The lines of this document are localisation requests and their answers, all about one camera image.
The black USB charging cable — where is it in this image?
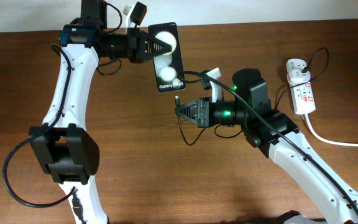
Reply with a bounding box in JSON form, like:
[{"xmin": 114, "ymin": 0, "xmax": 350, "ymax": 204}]
[{"xmin": 174, "ymin": 47, "xmax": 330, "ymax": 147}]

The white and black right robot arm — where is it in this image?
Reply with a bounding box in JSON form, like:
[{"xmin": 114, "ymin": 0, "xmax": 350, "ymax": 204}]
[{"xmin": 175, "ymin": 68, "xmax": 358, "ymax": 223}]

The white power strip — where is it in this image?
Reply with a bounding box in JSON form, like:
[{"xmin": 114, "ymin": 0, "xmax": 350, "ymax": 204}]
[{"xmin": 286, "ymin": 58, "xmax": 316, "ymax": 115}]

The black Samsung Galaxy smartphone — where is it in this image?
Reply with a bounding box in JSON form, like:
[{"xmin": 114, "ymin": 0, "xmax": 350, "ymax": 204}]
[{"xmin": 148, "ymin": 22, "xmax": 186, "ymax": 93}]

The white power strip cord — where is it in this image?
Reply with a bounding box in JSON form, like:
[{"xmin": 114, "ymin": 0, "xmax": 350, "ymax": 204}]
[{"xmin": 301, "ymin": 113, "xmax": 358, "ymax": 149}]

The white USB charger plug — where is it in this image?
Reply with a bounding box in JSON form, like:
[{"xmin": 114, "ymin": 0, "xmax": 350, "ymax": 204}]
[{"xmin": 287, "ymin": 68, "xmax": 311, "ymax": 86}]

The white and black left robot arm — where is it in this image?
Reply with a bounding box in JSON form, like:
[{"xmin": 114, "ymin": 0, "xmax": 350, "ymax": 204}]
[{"xmin": 29, "ymin": 1, "xmax": 178, "ymax": 223}]

